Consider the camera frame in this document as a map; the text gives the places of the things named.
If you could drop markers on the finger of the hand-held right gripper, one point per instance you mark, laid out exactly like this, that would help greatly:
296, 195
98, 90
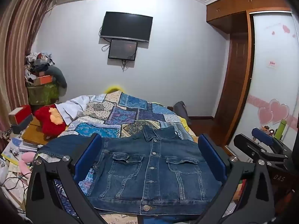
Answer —
261, 135
245, 147

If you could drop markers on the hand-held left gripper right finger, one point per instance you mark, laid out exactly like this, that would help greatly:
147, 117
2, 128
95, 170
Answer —
210, 156

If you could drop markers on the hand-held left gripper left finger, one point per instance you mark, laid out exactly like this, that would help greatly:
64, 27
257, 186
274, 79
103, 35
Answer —
90, 154

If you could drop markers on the blue denim jacket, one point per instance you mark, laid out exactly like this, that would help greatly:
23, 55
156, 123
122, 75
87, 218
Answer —
151, 172

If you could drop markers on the green bottle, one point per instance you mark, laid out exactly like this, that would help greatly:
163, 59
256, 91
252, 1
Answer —
279, 130

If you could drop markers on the pink heart stickers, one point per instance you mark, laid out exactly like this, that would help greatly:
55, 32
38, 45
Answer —
276, 112

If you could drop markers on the white cloth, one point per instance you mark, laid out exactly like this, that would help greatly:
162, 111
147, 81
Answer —
74, 107

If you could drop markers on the red plush toy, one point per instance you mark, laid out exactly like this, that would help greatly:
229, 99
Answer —
50, 123

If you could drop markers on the blue patchwork quilt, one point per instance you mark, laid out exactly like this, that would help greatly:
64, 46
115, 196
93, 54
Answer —
130, 119

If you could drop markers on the grey bag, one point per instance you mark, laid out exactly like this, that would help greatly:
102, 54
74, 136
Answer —
182, 109

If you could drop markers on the brown wooden door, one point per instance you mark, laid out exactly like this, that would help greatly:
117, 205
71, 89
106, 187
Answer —
233, 86

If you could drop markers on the wooden bedside table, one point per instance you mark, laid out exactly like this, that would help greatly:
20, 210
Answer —
33, 133

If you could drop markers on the pink plush toy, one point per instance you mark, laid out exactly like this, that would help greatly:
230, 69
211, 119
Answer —
25, 163

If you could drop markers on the yellow pillow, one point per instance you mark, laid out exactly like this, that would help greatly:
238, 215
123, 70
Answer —
113, 89

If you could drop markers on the colourful patterned bed sheet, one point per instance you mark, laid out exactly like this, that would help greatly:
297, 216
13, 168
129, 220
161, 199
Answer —
119, 219

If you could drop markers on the pile of papers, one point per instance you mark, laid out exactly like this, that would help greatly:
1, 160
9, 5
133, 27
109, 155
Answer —
14, 154

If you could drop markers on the green storage box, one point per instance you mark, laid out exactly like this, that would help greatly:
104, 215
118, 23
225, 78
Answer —
42, 94

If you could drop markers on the dark blue cloth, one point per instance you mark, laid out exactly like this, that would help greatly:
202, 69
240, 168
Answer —
163, 219

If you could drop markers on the red box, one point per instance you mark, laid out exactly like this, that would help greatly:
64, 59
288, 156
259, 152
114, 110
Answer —
19, 114

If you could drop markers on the orange box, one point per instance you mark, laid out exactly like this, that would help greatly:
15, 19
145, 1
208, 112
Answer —
44, 80

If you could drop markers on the pile of clutter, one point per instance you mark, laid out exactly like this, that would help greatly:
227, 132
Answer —
38, 63

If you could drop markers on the wooden overhead cabinet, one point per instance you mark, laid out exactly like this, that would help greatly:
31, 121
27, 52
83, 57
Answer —
245, 2

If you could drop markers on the striped brown curtain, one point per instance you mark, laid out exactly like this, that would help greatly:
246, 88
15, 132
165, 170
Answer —
18, 39

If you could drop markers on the small black wall monitor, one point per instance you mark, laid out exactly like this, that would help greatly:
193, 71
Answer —
122, 49

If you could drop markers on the black wall television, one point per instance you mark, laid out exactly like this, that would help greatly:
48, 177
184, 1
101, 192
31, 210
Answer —
126, 26

